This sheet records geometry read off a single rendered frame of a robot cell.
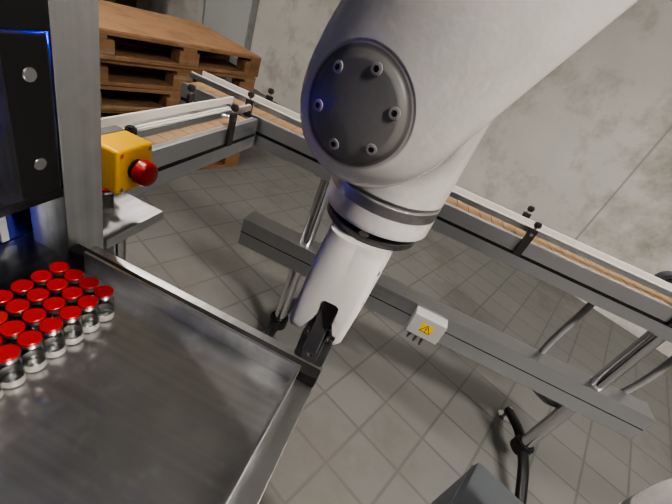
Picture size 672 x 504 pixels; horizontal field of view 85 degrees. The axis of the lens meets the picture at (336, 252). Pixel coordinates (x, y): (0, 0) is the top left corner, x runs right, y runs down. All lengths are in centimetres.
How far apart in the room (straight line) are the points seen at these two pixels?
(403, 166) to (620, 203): 340
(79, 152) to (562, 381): 149
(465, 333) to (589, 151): 238
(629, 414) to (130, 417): 154
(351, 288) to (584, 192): 333
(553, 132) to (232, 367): 329
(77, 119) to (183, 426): 38
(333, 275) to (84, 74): 40
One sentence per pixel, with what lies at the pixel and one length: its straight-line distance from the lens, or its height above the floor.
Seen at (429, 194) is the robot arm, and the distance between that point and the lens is 24.
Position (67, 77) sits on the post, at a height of 113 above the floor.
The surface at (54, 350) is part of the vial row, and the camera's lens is 52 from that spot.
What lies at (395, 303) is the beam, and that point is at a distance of 137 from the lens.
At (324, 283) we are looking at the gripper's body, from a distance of 27.
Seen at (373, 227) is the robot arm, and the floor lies 119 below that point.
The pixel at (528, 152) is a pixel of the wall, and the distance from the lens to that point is 359.
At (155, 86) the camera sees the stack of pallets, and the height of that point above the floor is 57.
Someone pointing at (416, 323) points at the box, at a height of 51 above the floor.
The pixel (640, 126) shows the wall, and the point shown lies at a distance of 350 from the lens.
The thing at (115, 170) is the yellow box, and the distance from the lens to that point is 64.
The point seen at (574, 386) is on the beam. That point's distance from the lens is 158.
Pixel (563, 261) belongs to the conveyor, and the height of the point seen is 93.
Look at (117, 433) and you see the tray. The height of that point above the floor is 88.
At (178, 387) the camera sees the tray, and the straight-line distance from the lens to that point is 50.
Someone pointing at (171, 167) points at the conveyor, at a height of 88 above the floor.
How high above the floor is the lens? 130
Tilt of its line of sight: 32 degrees down
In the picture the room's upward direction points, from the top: 23 degrees clockwise
